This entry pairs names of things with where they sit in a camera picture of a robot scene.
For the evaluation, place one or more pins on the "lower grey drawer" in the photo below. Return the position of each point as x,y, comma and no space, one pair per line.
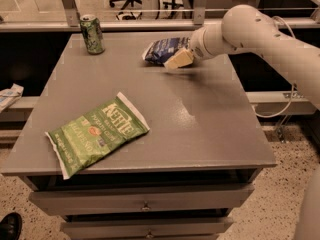
151,229

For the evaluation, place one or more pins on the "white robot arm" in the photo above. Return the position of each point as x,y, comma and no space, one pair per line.
245,29

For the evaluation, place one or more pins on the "green soda can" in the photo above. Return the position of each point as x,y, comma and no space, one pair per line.
92,34

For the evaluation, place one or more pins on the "black leather shoe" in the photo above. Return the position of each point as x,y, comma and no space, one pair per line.
11,226

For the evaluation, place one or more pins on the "upper grey drawer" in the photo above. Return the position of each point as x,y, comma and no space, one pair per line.
133,200

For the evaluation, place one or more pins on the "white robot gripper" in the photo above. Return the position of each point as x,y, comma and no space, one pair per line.
199,48

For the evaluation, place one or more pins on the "blue chip bag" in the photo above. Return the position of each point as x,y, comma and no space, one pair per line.
158,52

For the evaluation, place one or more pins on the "green jalapeno chip bag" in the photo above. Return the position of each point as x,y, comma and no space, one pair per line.
86,140

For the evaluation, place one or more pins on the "white packet on ledge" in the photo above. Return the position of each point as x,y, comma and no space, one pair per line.
10,96

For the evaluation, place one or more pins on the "metal window railing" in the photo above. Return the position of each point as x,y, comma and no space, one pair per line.
63,15

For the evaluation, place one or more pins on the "grey drawer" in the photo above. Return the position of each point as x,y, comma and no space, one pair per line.
133,200
151,229

